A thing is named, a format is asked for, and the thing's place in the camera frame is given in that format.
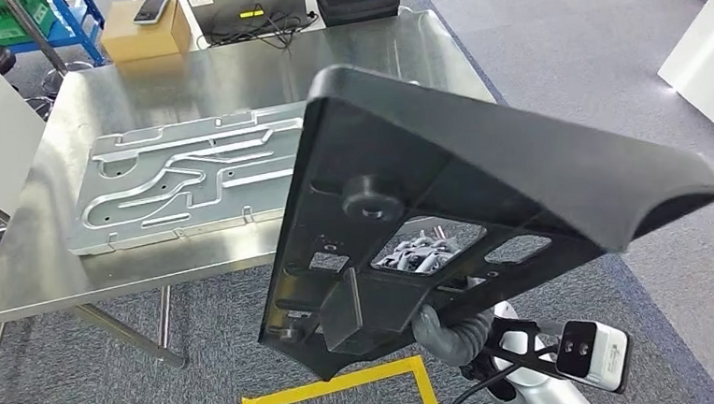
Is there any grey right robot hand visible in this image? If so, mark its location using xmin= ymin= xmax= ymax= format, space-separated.
xmin=371 ymin=231 xmax=465 ymax=281

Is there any black plastic car part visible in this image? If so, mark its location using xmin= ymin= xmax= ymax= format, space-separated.
xmin=241 ymin=40 xmax=714 ymax=387

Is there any stainless steel workbench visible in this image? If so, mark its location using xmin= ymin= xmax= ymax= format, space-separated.
xmin=0 ymin=5 xmax=518 ymax=404

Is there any blue metal shelf rack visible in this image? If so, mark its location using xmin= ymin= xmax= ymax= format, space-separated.
xmin=6 ymin=0 xmax=109 ymax=72

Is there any stamped sheet metal panel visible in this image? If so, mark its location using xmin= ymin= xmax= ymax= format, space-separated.
xmin=59 ymin=99 xmax=318 ymax=258

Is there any black soft case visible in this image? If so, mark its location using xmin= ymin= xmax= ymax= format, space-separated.
xmin=315 ymin=0 xmax=403 ymax=29

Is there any brown cardboard box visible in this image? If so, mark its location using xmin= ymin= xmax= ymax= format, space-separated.
xmin=97 ymin=0 xmax=194 ymax=65

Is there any black smartphone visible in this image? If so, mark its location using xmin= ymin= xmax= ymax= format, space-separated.
xmin=131 ymin=0 xmax=172 ymax=26

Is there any chrome stool base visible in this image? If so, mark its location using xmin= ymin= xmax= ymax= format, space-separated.
xmin=2 ymin=0 xmax=99 ymax=104

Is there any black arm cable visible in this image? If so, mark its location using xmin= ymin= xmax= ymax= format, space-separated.
xmin=440 ymin=364 xmax=526 ymax=404

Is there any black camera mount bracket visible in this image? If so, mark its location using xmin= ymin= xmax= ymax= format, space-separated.
xmin=457 ymin=315 xmax=567 ymax=388

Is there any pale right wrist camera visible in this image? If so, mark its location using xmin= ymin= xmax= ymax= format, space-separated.
xmin=551 ymin=315 xmax=635 ymax=398

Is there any black cable bundle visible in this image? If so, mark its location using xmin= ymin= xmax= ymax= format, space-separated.
xmin=202 ymin=7 xmax=324 ymax=55

